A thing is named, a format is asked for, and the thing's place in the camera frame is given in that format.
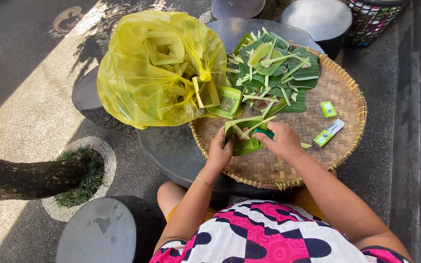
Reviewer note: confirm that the person's right hand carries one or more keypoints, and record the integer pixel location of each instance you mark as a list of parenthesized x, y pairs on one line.
[(283, 140)]

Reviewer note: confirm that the round stone table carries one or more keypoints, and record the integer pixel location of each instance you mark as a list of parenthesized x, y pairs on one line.
[(174, 146)]

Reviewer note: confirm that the round stone stool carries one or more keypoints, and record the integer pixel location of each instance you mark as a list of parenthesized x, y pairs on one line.
[(318, 22), (238, 8), (111, 233), (90, 102)]

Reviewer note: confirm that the grass tuft at tree base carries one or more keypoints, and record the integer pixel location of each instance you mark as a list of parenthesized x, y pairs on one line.
[(86, 179)]

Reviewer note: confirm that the woven plastic basket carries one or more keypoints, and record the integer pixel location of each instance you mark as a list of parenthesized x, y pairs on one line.
[(375, 20)]

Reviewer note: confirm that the pink white patterned shirt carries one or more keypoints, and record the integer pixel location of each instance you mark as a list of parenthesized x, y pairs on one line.
[(269, 237)]

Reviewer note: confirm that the pile of cut green leaves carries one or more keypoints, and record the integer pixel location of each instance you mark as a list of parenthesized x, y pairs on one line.
[(272, 69)]

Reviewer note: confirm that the open green staple box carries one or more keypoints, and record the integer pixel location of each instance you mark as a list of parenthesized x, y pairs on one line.
[(328, 133)]

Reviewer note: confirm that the tree trunk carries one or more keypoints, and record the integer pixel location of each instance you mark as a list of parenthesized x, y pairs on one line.
[(27, 177)]

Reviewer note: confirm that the small green staple box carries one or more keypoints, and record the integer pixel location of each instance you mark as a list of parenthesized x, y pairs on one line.
[(328, 109)]

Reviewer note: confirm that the green stapler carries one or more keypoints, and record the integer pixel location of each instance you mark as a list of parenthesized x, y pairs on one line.
[(264, 132)]

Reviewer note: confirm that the small leaf scrap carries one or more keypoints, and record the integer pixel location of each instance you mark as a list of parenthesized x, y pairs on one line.
[(306, 145)]

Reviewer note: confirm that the finished square leaf tray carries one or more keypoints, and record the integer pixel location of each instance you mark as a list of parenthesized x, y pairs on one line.
[(226, 102)]

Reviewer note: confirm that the person's left hand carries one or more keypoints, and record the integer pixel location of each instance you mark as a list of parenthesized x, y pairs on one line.
[(219, 150)]

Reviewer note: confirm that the round woven bamboo tray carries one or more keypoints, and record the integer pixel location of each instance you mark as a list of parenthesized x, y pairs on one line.
[(305, 120)]

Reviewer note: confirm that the green leaf tray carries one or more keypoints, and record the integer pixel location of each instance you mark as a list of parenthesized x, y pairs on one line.
[(245, 134)]

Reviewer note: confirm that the yellow plastic bag of leaf trays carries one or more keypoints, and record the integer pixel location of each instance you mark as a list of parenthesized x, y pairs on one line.
[(159, 69)]

